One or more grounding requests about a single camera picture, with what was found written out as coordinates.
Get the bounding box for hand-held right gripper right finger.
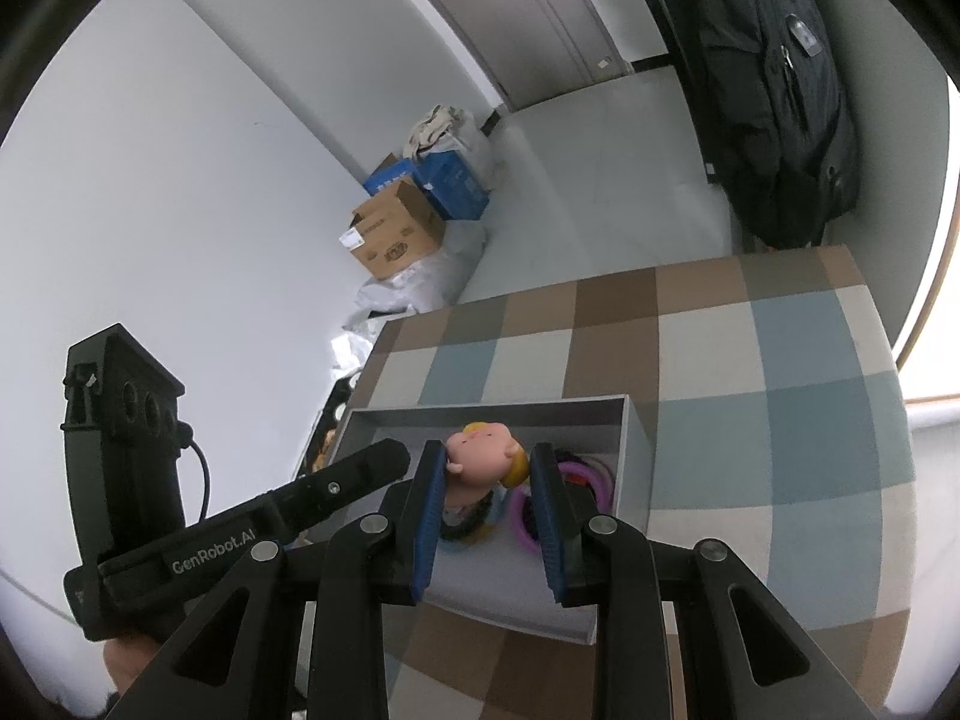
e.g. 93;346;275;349
529;444;863;720

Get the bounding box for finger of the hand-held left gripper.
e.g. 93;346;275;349
266;439;412;537

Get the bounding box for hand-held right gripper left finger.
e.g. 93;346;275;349
105;441;445;720

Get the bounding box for black spiral hair tie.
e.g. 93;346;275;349
439;491;500;542

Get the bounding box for purple ring hair tie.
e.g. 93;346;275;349
508;461;617;552

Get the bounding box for grey box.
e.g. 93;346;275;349
296;394;657;646

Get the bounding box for small yellow-haired doll figure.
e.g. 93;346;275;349
442;421;530;515

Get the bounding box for person's left hand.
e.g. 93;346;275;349
103;634;162;698

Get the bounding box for small white plastic bag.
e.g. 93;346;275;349
326;307;391;372

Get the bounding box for large white plastic bag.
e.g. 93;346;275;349
352;225;488;316

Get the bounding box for checkered tablecloth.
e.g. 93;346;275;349
360;244;920;720

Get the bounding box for brown cardboard box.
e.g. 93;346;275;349
346;180;447;282

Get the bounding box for blue cardboard box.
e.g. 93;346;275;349
364;150;492;220

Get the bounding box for beige canvas tote bag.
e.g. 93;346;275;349
409;105;496;188

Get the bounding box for black backpack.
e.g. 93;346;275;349
649;0;860;250

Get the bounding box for grey door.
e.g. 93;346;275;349
382;0;627;110

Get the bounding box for black cable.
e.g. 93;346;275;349
176;424;212;524

